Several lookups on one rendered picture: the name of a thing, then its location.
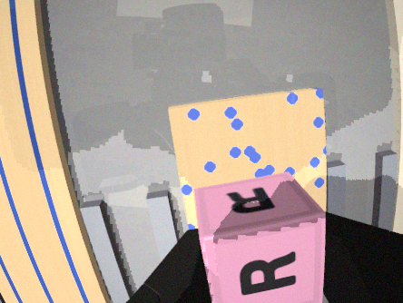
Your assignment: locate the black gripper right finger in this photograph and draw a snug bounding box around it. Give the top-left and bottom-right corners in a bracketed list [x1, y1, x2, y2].
[323, 211, 403, 303]

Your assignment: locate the pink cube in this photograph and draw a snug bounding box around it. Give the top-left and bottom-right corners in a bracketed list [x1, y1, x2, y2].
[194, 172, 326, 303]

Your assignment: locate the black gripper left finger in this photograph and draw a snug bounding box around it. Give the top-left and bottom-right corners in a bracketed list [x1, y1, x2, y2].
[125, 229, 211, 303]

